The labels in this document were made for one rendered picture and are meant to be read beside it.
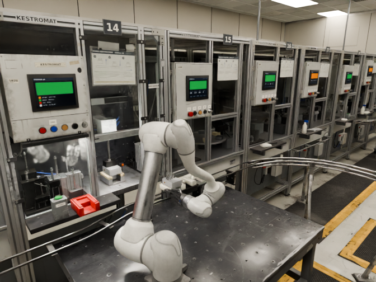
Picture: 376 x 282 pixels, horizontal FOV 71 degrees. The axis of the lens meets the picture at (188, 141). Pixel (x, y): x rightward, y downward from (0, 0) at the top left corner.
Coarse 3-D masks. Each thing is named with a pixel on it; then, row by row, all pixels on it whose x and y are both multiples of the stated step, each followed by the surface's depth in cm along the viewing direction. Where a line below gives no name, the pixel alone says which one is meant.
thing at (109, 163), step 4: (108, 140) 202; (108, 144) 202; (108, 148) 203; (108, 152) 204; (108, 156) 205; (104, 160) 206; (108, 160) 206; (112, 160) 206; (104, 164) 205; (108, 164) 203; (112, 164) 206; (116, 164) 208
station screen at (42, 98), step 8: (40, 80) 144; (48, 80) 146; (56, 80) 149; (64, 80) 152; (72, 80) 154; (72, 88) 155; (40, 96) 145; (48, 96) 148; (56, 96) 150; (64, 96) 153; (72, 96) 156; (40, 104) 146; (48, 104) 148; (56, 104) 151; (64, 104) 154; (72, 104) 157
